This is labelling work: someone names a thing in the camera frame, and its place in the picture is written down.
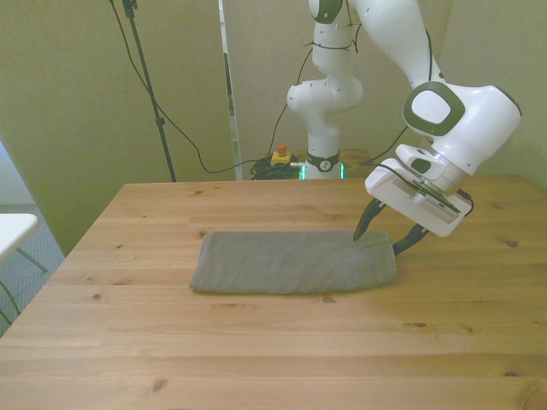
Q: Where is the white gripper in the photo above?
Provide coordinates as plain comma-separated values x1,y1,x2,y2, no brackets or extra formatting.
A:
352,157,468,257

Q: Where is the grey towel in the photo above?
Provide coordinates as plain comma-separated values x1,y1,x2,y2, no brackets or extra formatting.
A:
189,230,399,296

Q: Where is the yellow emergency stop box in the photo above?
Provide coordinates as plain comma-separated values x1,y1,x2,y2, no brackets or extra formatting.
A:
269,143,295,168

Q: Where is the black tripod stand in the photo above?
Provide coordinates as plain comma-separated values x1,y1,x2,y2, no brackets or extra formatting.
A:
121,0,178,183

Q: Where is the white folding table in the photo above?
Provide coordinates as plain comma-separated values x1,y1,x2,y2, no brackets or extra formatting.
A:
0,213,50,275

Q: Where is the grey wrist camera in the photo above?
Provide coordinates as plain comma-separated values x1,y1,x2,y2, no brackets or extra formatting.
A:
409,177,464,224

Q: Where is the coiled dark cable bundle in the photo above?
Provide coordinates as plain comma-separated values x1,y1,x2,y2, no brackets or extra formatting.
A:
249,155,307,181

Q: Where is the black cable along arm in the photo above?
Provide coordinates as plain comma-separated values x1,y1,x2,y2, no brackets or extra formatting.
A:
272,12,475,215

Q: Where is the white upright panel frame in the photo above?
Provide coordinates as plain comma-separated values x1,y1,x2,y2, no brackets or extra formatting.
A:
217,0,244,181

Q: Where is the black tripod cable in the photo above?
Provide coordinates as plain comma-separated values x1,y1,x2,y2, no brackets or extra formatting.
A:
108,0,258,174

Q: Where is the dark floor cable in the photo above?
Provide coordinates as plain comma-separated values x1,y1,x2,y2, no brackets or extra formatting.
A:
0,278,22,326

